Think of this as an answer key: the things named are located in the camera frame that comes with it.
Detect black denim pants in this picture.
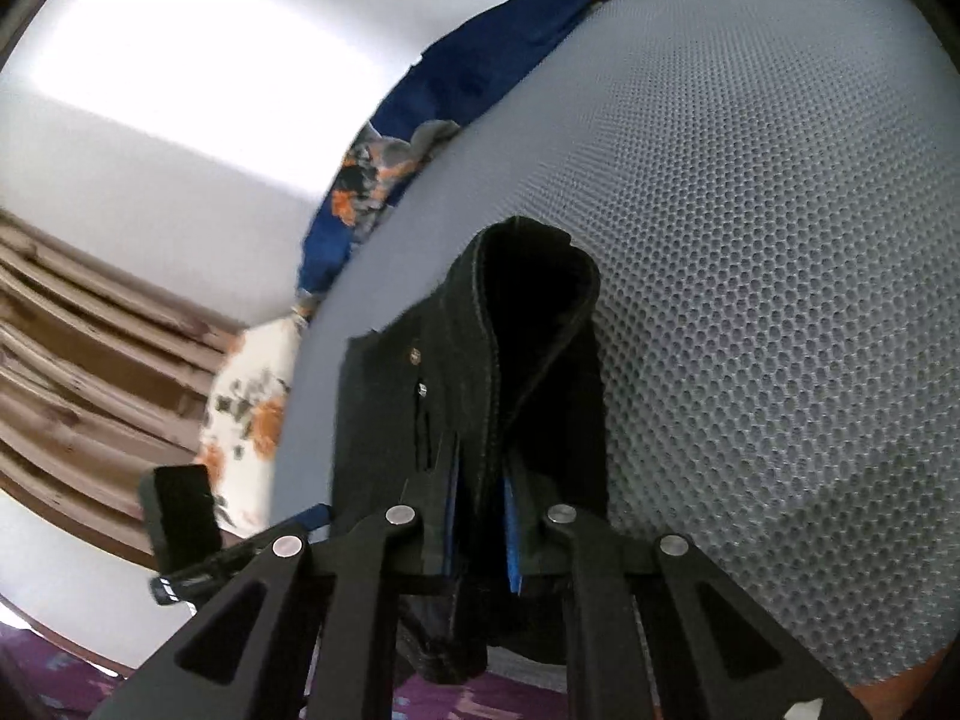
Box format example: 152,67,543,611
332,216,608,684

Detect white floral pillow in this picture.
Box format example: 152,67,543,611
195,314,306,538

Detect brown wooden headboard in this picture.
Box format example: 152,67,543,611
0,215,239,566

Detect purple patterned rug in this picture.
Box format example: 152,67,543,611
2,626,568,720

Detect navy floral blanket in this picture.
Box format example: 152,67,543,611
295,0,608,317

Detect grey mesh mattress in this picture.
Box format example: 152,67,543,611
272,0,958,684

